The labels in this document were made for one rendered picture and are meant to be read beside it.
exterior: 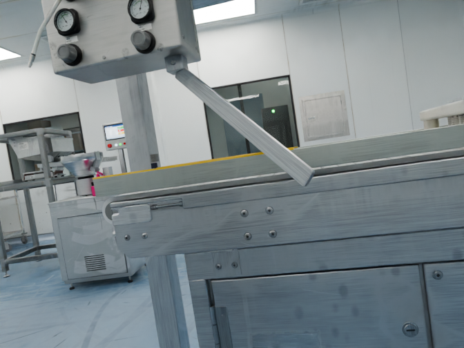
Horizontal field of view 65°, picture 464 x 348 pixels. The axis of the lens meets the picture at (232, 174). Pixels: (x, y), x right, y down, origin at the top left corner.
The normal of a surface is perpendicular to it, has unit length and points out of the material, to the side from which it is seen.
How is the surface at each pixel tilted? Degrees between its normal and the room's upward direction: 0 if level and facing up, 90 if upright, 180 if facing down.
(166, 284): 90
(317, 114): 90
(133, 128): 90
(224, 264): 90
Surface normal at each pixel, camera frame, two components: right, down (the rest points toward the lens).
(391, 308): -0.20, 0.08
